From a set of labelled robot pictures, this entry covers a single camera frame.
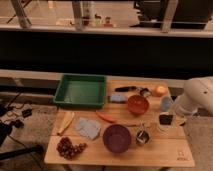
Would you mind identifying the orange carrot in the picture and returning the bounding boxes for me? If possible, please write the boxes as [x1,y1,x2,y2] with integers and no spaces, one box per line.
[95,111,116,123]

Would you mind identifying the purple bowl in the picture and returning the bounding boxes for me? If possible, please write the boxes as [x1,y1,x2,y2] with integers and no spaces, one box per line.
[103,124,131,154]

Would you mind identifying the light blue cloth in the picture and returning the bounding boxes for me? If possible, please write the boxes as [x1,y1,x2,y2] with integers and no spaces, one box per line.
[75,118,101,140]

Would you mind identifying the green plastic tray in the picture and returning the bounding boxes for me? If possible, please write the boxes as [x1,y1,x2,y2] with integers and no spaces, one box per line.
[53,74,106,109]

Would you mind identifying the orange bowl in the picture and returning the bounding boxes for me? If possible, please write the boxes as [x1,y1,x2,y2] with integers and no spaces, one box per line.
[127,95,149,116]

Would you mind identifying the light blue cup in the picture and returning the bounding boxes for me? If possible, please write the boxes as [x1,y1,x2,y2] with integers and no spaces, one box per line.
[160,96,173,112]

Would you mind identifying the blue sponge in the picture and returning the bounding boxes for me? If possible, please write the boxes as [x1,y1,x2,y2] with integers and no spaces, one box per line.
[109,93,127,103]

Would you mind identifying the orange fruit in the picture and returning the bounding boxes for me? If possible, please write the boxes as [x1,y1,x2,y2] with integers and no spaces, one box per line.
[154,86,167,97]

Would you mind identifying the yellow banana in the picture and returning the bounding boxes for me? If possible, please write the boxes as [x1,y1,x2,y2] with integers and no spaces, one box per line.
[57,112,75,135]

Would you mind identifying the bunch of red grapes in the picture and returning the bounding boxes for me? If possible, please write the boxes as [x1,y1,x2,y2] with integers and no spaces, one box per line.
[56,137,87,160]

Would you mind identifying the small metal cup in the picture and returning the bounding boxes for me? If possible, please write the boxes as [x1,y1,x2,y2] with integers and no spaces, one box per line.
[136,131,150,146]

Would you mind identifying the black eraser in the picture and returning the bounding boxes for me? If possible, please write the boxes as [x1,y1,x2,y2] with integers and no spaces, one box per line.
[159,114,173,125]

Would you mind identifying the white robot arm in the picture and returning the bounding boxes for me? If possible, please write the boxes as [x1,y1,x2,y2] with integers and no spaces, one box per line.
[172,76,213,126]

